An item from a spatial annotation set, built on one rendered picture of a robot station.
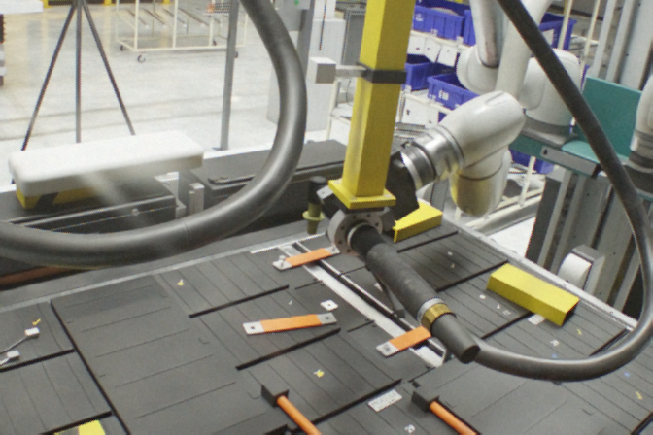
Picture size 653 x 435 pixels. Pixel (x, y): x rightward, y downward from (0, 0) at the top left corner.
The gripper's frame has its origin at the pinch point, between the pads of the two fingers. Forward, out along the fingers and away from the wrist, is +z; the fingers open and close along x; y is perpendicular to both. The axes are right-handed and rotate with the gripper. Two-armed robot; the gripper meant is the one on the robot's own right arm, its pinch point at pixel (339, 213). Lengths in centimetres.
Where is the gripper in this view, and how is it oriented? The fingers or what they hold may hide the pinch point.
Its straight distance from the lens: 106.5
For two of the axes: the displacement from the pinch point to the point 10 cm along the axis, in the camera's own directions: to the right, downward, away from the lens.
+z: -8.6, 5.0, -1.3
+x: 3.6, 7.6, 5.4
